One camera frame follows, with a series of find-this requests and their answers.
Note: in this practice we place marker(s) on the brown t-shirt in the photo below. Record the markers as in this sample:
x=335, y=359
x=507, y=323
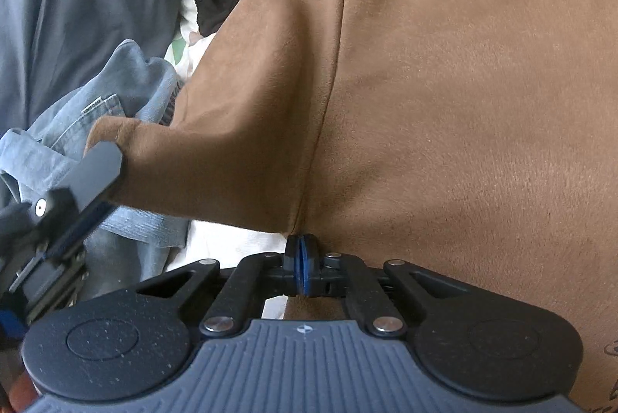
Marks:
x=458, y=104

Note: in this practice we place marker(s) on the cream bear-print bed sheet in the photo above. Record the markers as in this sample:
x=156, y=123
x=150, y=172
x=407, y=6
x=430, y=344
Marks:
x=217, y=239

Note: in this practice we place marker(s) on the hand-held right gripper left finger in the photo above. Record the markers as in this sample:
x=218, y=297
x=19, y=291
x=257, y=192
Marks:
x=292, y=266

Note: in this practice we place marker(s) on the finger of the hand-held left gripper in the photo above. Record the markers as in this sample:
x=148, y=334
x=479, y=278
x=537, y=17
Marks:
x=96, y=167

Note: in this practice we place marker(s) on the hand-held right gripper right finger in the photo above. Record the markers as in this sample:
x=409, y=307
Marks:
x=306, y=268

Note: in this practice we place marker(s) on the blue denim shirt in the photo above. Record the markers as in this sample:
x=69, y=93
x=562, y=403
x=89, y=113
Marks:
x=96, y=114

